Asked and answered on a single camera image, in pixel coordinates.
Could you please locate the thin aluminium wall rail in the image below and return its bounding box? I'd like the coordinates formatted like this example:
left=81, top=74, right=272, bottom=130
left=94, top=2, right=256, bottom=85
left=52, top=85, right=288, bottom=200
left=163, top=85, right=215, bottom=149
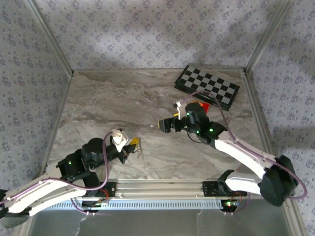
left=72, top=68, right=247, bottom=74

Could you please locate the grey metal panel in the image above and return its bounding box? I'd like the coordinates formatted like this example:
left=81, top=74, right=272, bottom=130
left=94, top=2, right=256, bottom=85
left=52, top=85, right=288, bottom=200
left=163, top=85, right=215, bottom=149
left=29, top=208, right=293, bottom=236

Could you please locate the slotted white cable duct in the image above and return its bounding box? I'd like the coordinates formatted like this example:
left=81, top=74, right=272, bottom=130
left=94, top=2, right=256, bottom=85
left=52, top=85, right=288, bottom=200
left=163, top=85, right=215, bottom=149
left=49, top=198, right=223, bottom=211

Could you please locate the short aluminium frame post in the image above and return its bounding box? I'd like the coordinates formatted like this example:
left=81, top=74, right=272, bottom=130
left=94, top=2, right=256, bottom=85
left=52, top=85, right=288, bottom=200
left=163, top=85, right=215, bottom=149
left=283, top=199, right=308, bottom=236

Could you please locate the aluminium side rail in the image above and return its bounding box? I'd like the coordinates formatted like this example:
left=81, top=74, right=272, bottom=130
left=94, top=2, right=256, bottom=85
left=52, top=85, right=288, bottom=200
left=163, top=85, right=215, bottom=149
left=36, top=72, right=74, bottom=180
left=242, top=70, right=282, bottom=179

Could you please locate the aluminium frame rail with slots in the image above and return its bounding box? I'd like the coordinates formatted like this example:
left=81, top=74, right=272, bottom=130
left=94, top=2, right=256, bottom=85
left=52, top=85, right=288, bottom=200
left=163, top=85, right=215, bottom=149
left=29, top=178, right=271, bottom=200

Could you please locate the aluminium corner post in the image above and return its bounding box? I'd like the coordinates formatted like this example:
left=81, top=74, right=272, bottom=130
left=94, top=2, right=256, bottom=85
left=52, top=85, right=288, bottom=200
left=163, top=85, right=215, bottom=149
left=244, top=0, right=290, bottom=72
left=24, top=0, right=75, bottom=76

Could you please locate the black and grey chessboard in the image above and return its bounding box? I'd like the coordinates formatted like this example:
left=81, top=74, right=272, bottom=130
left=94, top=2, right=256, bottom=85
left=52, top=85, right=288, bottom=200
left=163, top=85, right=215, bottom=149
left=174, top=65, right=241, bottom=112

